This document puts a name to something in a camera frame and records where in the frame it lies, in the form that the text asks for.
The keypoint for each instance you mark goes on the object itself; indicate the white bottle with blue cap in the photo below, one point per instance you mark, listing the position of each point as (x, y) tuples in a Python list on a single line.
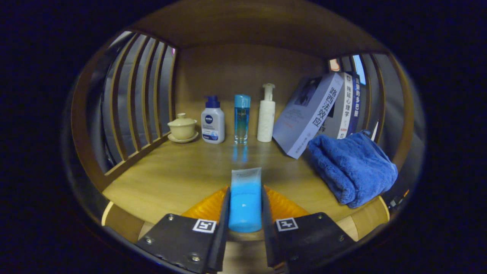
[(213, 121)]

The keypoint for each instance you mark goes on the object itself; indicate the blue folded towel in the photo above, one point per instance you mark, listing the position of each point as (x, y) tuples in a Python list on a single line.
[(354, 167)]

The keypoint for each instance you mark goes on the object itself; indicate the wooden countertop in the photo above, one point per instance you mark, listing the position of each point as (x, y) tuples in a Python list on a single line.
[(182, 171)]

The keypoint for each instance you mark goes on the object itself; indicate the clear blue bottle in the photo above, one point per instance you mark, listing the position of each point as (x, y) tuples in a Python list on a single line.
[(242, 118)]

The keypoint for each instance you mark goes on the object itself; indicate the wooden cabinet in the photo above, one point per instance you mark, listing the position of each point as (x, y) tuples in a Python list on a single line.
[(247, 64)]

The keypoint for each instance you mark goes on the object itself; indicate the white pump bottle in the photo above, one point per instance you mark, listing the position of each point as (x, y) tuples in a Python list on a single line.
[(266, 118)]

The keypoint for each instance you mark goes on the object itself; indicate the cream lidded tea cup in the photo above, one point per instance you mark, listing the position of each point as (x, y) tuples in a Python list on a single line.
[(182, 127)]

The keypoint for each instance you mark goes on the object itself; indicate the blue squeeze tube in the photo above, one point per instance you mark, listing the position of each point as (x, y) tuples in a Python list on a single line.
[(245, 201)]

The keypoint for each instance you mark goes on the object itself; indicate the lavender leaning book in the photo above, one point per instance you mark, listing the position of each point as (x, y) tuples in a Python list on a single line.
[(308, 114)]

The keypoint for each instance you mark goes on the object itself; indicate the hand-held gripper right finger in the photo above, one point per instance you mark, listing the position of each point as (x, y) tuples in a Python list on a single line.
[(266, 236)]

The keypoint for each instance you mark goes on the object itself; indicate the white spine book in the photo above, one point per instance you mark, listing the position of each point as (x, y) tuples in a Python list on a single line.
[(344, 110)]

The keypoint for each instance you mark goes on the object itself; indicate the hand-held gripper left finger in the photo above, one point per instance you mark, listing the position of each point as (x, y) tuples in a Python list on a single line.
[(225, 220)]

